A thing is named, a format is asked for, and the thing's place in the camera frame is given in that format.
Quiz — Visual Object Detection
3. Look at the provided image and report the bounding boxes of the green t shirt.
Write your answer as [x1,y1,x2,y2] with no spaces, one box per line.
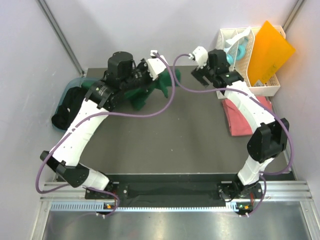
[80,68,182,110]

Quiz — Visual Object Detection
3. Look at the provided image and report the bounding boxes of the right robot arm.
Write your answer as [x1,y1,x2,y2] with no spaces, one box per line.
[189,46,289,198]

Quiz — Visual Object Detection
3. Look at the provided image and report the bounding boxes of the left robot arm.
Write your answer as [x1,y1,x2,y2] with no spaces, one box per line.
[41,50,166,199]

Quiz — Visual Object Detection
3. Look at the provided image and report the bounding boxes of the pink folded t shirt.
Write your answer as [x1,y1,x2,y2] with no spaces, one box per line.
[221,95,274,137]

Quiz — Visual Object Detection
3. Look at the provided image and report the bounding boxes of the orange plastic folder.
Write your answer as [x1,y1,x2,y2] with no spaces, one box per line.
[247,21,296,86]

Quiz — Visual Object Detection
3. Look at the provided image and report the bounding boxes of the white perforated file organizer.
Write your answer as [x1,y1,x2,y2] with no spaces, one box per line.
[215,26,281,97]

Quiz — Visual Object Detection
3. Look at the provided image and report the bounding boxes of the blue plastic basket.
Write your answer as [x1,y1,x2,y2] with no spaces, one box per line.
[52,77,98,132]

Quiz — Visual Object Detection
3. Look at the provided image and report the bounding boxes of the black t shirt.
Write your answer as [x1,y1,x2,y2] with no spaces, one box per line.
[51,86,88,131]

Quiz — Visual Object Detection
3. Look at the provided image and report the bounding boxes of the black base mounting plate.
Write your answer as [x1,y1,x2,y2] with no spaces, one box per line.
[84,173,265,208]

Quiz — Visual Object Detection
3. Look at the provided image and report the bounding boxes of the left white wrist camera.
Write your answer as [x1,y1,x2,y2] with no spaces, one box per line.
[146,49,166,81]

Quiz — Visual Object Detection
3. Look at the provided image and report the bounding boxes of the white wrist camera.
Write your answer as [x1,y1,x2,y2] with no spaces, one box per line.
[188,46,208,67]
[146,49,166,81]

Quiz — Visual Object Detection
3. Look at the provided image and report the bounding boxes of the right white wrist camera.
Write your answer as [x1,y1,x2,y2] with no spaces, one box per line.
[188,46,208,67]

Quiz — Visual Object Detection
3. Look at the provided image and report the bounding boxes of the grey slotted cable duct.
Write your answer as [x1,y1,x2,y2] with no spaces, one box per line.
[50,201,249,212]

